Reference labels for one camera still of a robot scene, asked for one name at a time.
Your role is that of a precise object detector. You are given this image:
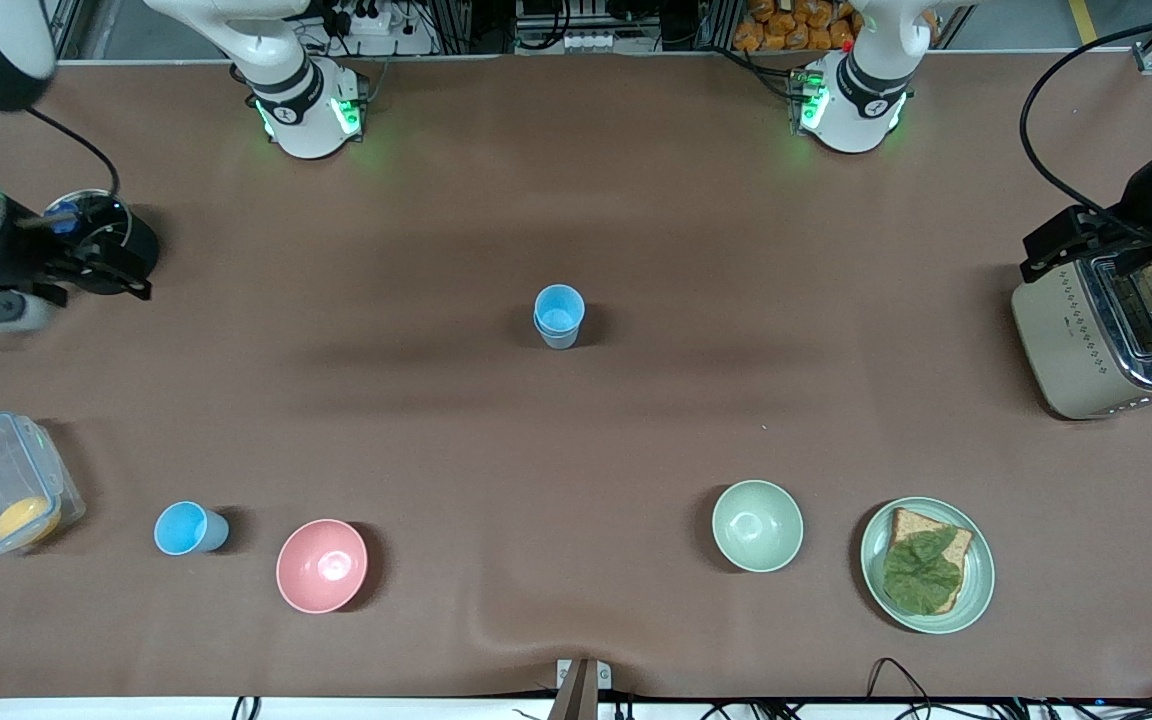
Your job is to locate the blue plastic cup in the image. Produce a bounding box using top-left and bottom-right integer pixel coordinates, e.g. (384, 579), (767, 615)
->
(154, 501), (231, 556)
(533, 284), (587, 337)

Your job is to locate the silver toaster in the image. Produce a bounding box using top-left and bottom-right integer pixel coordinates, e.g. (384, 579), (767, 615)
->
(1011, 250), (1152, 422)

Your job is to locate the orange food piece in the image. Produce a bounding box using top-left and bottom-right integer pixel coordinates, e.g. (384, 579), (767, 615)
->
(0, 497), (63, 547)

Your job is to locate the brown bread slice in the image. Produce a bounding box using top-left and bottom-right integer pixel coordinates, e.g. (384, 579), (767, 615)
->
(888, 507), (975, 615)

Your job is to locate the pale green plate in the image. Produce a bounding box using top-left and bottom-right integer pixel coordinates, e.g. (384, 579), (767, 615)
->
(859, 497), (997, 635)

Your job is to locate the white power strip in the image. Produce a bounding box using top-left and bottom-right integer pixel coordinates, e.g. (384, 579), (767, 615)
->
(321, 0), (407, 37)

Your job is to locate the green lettuce leaf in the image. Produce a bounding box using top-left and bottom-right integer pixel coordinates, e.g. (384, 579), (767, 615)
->
(882, 528), (965, 614)

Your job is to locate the bag of orange snacks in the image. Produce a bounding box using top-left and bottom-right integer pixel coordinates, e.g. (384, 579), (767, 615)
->
(733, 0), (939, 53)

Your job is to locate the pink bowl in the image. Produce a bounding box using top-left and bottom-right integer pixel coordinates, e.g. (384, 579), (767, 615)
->
(276, 518), (370, 614)

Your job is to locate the pale green bowl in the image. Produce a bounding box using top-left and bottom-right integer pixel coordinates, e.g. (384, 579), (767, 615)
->
(711, 480), (805, 574)

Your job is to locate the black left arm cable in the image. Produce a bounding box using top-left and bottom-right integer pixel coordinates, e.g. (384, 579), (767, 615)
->
(1019, 8), (1152, 217)

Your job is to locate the black looped cable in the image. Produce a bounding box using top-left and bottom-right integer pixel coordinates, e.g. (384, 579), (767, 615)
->
(866, 657), (937, 706)

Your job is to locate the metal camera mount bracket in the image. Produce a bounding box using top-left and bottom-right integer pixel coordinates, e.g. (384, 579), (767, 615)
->
(556, 658), (613, 720)

